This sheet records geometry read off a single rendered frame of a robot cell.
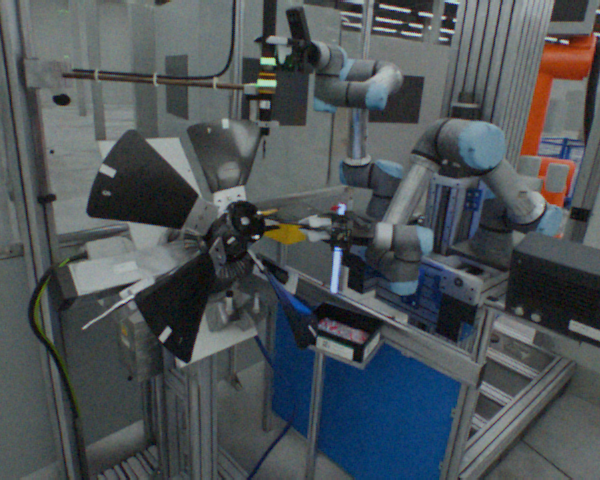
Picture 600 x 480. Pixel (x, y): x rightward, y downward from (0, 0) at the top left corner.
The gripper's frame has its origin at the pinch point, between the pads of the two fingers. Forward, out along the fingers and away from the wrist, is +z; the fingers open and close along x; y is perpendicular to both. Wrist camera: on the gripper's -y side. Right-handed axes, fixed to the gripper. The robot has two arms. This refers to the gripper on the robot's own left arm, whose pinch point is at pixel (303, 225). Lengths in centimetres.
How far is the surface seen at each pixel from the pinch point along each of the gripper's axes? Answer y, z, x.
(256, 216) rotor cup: 10.2, 11.2, -5.6
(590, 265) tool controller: 22, -66, -8
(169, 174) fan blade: 17.4, 30.9, -17.3
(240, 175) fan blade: 1.2, 18.0, -13.3
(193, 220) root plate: 16.1, 26.0, -5.3
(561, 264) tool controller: 21, -60, -7
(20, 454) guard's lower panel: 17, 102, 100
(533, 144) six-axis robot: -360, -186, 45
